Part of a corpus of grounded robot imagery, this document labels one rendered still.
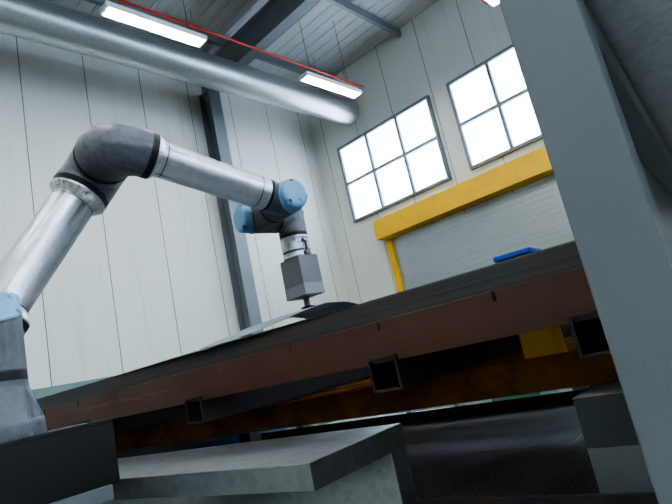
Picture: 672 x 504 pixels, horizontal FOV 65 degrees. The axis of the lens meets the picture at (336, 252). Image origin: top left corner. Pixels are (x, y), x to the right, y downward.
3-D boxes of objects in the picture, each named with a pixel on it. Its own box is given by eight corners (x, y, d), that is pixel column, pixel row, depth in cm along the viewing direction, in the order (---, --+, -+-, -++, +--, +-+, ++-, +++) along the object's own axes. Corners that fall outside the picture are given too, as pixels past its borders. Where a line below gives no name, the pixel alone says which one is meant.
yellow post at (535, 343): (543, 382, 84) (509, 266, 88) (575, 377, 81) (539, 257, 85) (533, 387, 80) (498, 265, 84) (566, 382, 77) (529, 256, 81)
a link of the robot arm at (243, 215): (249, 192, 127) (287, 194, 134) (228, 209, 135) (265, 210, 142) (255, 224, 125) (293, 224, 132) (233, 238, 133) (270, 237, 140)
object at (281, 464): (14, 482, 148) (14, 471, 149) (405, 444, 74) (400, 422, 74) (-72, 507, 132) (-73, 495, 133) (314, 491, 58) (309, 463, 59)
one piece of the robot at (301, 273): (323, 239, 140) (336, 299, 137) (304, 249, 147) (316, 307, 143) (294, 240, 134) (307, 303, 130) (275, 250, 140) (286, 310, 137)
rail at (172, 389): (32, 435, 151) (30, 414, 153) (671, 301, 59) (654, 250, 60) (17, 438, 148) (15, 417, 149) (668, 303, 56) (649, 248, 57)
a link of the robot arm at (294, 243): (297, 242, 145) (314, 233, 139) (300, 258, 144) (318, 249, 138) (274, 242, 140) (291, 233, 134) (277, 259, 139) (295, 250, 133)
